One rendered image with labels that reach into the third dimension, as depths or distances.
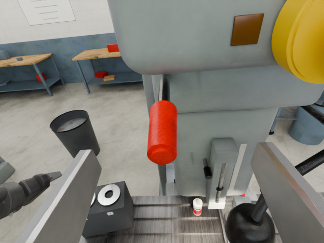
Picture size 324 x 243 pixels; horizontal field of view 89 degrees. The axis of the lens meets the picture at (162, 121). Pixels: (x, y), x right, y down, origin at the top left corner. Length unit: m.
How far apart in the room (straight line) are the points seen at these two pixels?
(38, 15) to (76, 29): 0.88
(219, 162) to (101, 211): 0.54
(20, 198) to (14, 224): 1.97
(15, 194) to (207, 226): 0.70
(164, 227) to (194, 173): 0.49
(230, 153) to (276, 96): 0.12
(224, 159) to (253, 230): 0.11
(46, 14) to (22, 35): 0.93
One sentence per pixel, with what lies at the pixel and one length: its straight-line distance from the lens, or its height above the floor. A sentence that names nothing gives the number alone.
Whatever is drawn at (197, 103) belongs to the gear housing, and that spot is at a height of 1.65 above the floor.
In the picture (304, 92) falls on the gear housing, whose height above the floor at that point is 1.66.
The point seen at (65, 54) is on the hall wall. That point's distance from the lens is 5.41.
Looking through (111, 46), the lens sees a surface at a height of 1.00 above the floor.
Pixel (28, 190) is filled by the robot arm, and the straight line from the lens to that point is 0.66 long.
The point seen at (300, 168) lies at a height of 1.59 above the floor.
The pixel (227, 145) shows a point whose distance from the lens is 0.33.
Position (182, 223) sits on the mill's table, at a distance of 0.87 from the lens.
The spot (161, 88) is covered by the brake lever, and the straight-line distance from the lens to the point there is 0.17.
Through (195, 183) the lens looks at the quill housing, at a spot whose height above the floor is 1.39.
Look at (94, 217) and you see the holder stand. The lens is 0.79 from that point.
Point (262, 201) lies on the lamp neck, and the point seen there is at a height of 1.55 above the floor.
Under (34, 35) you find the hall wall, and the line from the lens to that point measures 5.68.
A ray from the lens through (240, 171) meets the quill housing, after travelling 0.44.
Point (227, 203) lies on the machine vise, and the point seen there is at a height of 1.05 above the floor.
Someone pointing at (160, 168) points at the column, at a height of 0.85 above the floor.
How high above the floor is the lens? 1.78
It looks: 37 degrees down
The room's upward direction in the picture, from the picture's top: 7 degrees counter-clockwise
